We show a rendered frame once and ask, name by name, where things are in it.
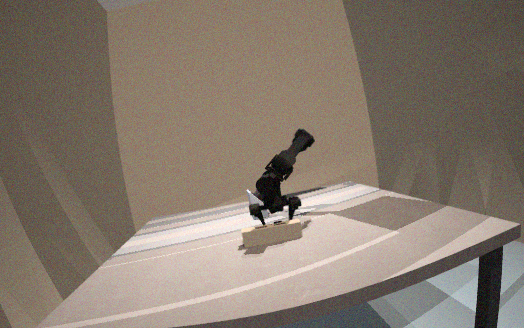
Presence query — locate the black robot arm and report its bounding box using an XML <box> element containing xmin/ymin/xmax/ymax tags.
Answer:
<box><xmin>252</xmin><ymin>128</ymin><xmax>315</xmax><ymax>213</ymax></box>

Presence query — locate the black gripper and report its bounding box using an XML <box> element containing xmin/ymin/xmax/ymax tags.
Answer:
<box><xmin>249</xmin><ymin>186</ymin><xmax>301</xmax><ymax>225</ymax></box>

